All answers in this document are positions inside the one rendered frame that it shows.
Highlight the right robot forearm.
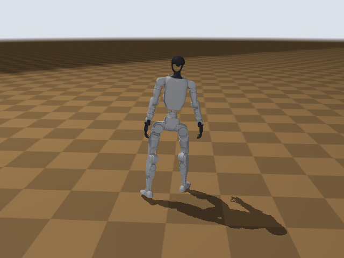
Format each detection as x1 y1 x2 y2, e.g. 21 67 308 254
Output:
193 101 203 124

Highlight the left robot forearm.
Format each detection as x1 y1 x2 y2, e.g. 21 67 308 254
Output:
145 97 156 123

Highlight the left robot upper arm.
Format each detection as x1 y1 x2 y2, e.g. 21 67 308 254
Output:
152 77 166 105

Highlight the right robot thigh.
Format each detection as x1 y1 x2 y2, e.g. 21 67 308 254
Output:
177 123 189 162

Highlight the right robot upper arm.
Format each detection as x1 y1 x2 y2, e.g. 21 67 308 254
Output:
188 80 198 108

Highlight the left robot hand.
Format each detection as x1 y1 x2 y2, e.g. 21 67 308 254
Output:
144 120 151 138

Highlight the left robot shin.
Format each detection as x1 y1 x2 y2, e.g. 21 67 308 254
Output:
146 155 156 191

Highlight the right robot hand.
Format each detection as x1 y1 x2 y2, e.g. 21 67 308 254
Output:
197 122 203 139

